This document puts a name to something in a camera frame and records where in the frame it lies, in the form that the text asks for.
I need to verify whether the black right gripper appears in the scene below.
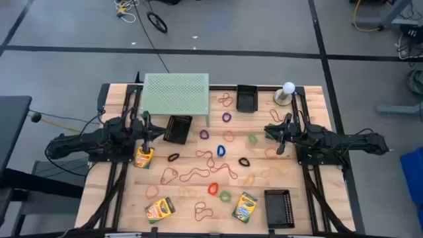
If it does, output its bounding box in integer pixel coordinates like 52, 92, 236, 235
264, 113, 300, 155

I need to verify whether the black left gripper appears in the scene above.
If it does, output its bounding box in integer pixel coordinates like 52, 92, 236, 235
132, 111, 168, 155

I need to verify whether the black plastic mesh basket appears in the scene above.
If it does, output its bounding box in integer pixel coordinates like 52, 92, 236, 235
163, 114, 194, 145
263, 188, 295, 229
236, 84, 259, 114

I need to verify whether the red rubber band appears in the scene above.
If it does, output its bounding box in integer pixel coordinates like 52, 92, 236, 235
195, 150, 216, 169
160, 167, 180, 186
217, 92, 234, 108
268, 108, 288, 123
210, 163, 239, 180
178, 167, 211, 183
194, 201, 214, 222

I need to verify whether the yellow green crayon box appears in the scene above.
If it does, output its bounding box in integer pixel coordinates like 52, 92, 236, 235
231, 191, 258, 224

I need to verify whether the black side desk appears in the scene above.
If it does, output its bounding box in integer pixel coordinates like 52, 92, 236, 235
0, 95, 84, 238

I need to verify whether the green perforated metal shelf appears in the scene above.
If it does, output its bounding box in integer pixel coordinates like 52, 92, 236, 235
139, 73, 211, 128

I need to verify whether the white bulb on metal stand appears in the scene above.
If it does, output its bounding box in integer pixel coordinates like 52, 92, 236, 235
273, 81, 297, 106

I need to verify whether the grey metal foot bar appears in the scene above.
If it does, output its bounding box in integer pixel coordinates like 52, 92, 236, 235
376, 102, 423, 117

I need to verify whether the blue plastic bin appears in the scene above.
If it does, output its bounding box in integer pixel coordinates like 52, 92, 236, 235
399, 150, 423, 206

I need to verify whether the grey green bag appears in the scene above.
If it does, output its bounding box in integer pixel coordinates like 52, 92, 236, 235
405, 68, 423, 97

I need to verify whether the thin black cable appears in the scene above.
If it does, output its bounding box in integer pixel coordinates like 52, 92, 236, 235
133, 0, 171, 74

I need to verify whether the black wheel ring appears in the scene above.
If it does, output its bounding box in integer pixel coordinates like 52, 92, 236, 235
146, 11, 169, 34

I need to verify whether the white yellow cable bundle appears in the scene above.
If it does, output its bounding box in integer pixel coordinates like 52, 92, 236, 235
114, 0, 139, 24

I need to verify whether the yellow power cable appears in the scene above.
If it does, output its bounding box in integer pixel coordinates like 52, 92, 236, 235
352, 0, 384, 33

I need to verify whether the grey desk leg frame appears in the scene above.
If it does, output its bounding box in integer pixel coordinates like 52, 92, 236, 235
355, 0, 420, 29

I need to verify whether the black cable tangle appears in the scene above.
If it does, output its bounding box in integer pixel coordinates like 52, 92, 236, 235
396, 24, 423, 62

